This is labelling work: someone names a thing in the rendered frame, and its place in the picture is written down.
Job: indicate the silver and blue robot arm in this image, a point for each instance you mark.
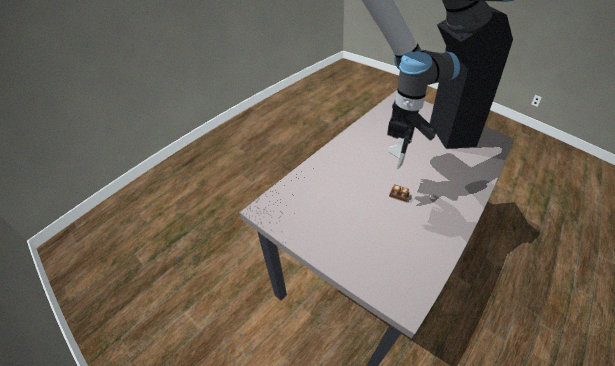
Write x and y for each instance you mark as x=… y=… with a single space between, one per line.
x=415 y=67

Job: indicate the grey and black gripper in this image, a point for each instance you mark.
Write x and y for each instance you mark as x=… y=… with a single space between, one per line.
x=402 y=128

